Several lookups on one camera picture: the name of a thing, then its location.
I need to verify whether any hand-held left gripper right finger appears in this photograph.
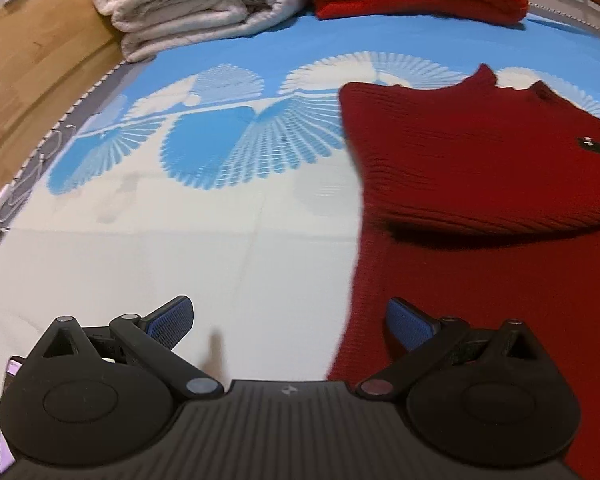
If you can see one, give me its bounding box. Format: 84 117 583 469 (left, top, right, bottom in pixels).
356 297 543 402

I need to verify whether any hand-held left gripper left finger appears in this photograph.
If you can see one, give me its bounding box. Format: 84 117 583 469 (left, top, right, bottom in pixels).
24 295 226 402

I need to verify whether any dark red knit sweater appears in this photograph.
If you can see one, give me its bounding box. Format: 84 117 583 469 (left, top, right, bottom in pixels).
324 63 600 480

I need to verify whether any blue and white bed sheet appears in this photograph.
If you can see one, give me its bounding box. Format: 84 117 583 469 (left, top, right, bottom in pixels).
0 9 600 386

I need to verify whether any black smartphone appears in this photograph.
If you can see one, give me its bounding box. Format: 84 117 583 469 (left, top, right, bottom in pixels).
0 357 27 473

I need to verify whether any white cable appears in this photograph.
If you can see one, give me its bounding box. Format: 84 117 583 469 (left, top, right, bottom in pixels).
0 124 79 230

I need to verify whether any wooden bed frame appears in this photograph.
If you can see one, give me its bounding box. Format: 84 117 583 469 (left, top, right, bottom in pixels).
0 0 131 223

